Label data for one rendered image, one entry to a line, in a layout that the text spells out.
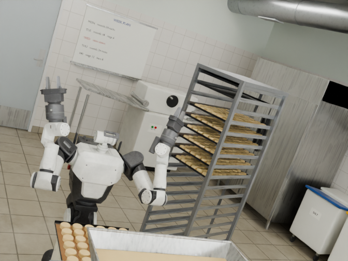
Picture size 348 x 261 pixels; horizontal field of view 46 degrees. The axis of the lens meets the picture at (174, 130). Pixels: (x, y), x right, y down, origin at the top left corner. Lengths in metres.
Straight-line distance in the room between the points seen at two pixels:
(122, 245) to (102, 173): 0.94
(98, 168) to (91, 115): 4.17
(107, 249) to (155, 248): 0.17
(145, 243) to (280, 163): 4.09
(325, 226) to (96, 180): 3.46
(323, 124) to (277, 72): 1.00
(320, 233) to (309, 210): 0.31
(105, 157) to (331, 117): 3.67
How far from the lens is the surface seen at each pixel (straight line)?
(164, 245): 1.46
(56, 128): 2.05
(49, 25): 6.02
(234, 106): 2.96
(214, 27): 6.90
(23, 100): 6.18
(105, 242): 1.38
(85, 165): 2.24
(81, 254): 1.97
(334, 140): 5.62
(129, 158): 2.37
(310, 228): 5.35
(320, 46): 6.66
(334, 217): 5.15
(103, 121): 6.49
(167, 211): 3.69
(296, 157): 5.28
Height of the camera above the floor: 1.96
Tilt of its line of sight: 12 degrees down
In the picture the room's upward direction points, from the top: 19 degrees clockwise
